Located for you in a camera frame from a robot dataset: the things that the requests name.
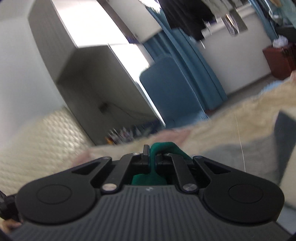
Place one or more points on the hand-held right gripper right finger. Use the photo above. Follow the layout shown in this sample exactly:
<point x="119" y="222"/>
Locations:
<point x="160" y="159"/>

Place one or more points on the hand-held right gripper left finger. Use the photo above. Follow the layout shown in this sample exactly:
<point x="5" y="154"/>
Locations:
<point x="146" y="153"/>

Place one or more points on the green sweatshirt with cream stripes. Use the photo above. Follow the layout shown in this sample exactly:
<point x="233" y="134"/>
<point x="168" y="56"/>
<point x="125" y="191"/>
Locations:
<point x="166" y="147"/>

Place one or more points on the dark hanging clothes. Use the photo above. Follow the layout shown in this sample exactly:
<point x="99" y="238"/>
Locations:
<point x="185" y="16"/>

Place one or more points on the person's left hand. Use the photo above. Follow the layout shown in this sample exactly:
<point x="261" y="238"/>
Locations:
<point x="10" y="225"/>

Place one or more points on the patchwork beige grey blanket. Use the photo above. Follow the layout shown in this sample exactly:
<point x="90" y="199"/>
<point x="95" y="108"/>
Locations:
<point x="219" y="134"/>

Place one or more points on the blue chair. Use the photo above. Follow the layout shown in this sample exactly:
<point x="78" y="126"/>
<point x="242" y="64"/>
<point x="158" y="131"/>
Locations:
<point x="166" y="85"/>

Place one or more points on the grey white desk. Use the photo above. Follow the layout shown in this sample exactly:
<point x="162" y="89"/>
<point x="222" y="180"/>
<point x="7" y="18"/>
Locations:
<point x="92" y="81"/>

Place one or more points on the blue curtain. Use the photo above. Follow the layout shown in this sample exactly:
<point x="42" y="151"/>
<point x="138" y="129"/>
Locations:
<point x="266" y="14"/>
<point x="196" y="69"/>

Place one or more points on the red-brown cabinet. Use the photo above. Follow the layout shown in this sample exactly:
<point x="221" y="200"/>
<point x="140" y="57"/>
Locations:
<point x="277" y="60"/>

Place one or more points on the striped hanging cloth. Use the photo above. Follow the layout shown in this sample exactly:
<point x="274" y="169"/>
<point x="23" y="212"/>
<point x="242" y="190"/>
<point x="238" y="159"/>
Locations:
<point x="234" y="23"/>

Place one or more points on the white plastic bag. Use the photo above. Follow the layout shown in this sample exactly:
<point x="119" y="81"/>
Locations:
<point x="279" y="41"/>

